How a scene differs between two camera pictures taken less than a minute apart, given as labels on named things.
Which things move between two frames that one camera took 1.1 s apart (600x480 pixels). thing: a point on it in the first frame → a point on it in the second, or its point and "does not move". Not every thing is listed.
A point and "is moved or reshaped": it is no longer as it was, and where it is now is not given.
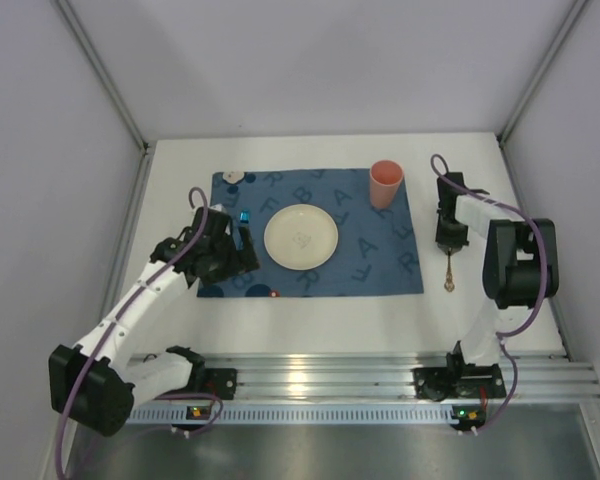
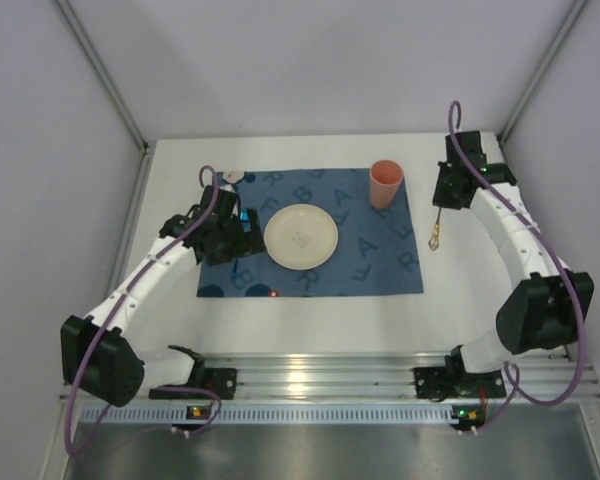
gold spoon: [449, 285] is moved or reshaped
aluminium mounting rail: [342, 376] does not move
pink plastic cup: [385, 176] does not move
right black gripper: [450, 242] → [447, 195]
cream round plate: [301, 237] does not move
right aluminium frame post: [541, 72] does not move
